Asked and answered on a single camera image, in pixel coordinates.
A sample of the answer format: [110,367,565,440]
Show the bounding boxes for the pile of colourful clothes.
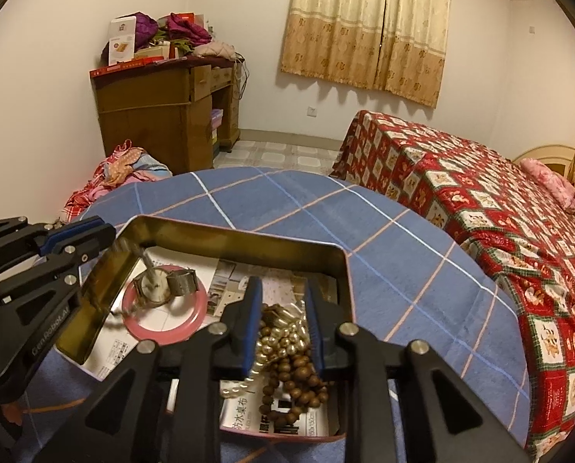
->
[63,139,173,225]

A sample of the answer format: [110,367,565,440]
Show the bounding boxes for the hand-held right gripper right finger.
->
[304,275,534,463]

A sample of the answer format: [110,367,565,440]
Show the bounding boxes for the wide beige patterned curtain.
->
[280,0,452,109]

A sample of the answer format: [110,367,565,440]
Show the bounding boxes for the silver wrist watch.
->
[116,238,208,309]

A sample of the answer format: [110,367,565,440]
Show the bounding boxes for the blue checked tablecloth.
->
[20,166,532,463]

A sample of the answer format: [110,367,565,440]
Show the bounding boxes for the flat red box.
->
[90,56,173,78]

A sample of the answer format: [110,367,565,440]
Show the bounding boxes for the picture printed brochure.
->
[205,260,341,439]

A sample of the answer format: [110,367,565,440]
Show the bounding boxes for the orange red box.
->
[158,12,206,30]

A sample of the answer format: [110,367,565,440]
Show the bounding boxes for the white pearl necklace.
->
[220,303,317,401]

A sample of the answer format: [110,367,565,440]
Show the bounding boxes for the white printed leaflet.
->
[82,246,221,379]

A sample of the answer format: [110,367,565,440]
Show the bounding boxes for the magenta garment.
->
[166,12,212,46]

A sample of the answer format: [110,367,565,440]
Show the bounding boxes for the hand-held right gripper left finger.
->
[58,276,264,463]

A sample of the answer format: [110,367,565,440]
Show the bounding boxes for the cables beside desk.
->
[234,55,252,95]

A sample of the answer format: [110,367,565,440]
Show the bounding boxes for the metal tin box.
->
[56,215,356,444]

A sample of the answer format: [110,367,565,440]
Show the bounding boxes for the pink quilted garment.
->
[192,41,235,61]

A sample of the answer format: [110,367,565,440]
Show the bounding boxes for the brown wooden desk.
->
[90,55,244,177]

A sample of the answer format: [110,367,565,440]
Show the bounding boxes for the cream wooden headboard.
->
[512,144,575,189]

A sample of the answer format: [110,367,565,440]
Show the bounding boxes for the stacked plastic storage boxes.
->
[210,108,225,157]

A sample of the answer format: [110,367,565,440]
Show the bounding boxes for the pink bangle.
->
[122,264,207,341]

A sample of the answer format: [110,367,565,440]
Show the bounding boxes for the bed with red patterned bedspread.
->
[330,109,575,461]

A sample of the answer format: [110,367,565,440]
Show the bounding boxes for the tall white carton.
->
[107,16,138,66]

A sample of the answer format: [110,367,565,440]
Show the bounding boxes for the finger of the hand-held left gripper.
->
[0,246,88,316]
[0,216,117,271]

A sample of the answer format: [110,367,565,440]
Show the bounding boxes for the pink pillow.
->
[520,157,575,210]

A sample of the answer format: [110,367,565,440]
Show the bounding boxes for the cream box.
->
[134,43,173,61]

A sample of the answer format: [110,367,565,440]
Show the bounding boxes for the wooden bead bracelet red tassel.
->
[257,303,329,428]

